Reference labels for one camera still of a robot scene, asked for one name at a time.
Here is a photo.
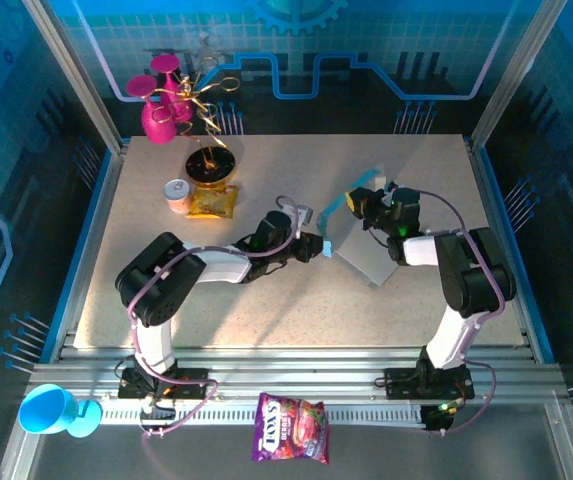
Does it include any gold wire cup rack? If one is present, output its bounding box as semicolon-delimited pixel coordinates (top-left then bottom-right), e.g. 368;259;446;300
153;54;242;190

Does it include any aluminium frame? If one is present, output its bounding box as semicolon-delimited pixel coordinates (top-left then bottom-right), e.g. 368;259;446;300
0;0;573;480

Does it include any small black electronics box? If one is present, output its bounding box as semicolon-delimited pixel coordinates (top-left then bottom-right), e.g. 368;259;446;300
138;399;177;439
421;398;462;432

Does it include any yellow snack packet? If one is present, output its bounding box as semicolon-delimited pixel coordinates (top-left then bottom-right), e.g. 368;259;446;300
185;183;240;220

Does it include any blue paper box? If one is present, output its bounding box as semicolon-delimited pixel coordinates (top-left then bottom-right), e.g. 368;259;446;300
315;167;410;290

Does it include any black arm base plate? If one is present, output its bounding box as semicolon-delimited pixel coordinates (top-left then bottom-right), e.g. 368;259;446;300
383;366;477;401
117;367;217;401

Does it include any purple candy bag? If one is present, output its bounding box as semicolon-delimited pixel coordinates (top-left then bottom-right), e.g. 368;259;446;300
250;392;331;465

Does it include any pink vase with flowers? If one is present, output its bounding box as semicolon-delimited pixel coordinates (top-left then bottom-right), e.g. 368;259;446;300
125;74;177;146

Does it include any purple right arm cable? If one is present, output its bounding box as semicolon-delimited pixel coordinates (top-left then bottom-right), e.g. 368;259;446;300
415;192;507;436

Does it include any blue plastic goblet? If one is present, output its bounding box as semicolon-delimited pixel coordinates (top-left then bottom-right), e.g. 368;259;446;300
18;383;103;439

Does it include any pink tin can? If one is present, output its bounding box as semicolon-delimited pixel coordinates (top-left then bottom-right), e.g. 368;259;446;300
163;178;193;215

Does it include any magenta plastic goblet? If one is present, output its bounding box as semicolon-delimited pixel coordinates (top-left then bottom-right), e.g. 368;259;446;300
149;53;195;124

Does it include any slotted cable duct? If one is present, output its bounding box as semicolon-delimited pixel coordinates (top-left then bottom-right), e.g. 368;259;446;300
100;403;427;426

